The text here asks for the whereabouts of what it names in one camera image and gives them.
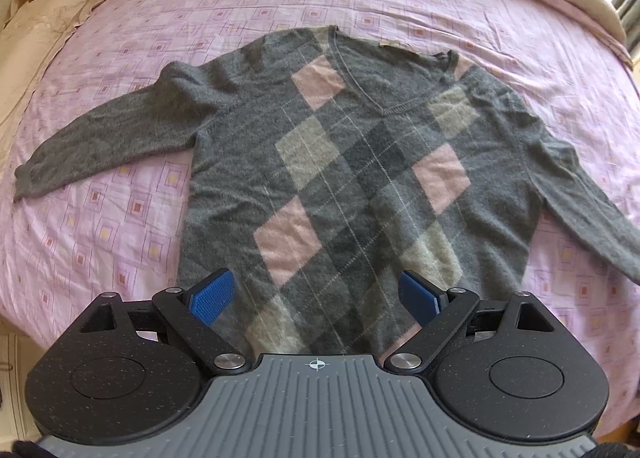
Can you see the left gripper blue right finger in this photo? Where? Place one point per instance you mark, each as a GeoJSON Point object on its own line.
{"type": "Point", "coordinates": [440, 313]}

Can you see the pink patterned bed sheet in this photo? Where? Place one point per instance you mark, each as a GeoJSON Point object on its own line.
{"type": "Point", "coordinates": [121, 229]}

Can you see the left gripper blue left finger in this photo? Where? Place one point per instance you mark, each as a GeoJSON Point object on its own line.
{"type": "Point", "coordinates": [189, 315]}

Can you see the grey argyle knit sweater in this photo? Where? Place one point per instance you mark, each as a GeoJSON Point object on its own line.
{"type": "Point", "coordinates": [323, 166]}

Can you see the cream pillow with orange tag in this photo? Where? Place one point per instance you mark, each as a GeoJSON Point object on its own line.
{"type": "Point", "coordinates": [32, 32]}

